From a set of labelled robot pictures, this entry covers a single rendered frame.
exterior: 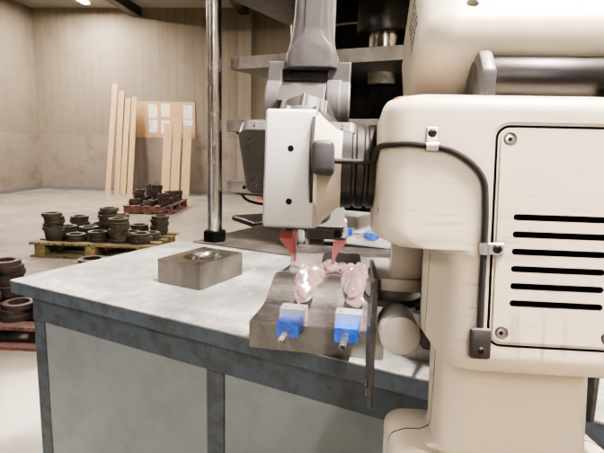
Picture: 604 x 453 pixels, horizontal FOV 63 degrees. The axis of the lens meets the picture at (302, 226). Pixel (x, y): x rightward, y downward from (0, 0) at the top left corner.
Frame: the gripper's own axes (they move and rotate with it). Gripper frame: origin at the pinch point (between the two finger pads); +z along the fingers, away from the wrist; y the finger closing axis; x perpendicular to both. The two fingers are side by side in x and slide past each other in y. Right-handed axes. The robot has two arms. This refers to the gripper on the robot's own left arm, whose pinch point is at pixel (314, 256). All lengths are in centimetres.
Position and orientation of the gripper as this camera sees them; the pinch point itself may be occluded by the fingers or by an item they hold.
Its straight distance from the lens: 89.7
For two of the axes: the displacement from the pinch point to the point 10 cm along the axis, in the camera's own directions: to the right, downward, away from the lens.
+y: -10.0, -0.4, 0.7
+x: -0.8, 5.8, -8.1
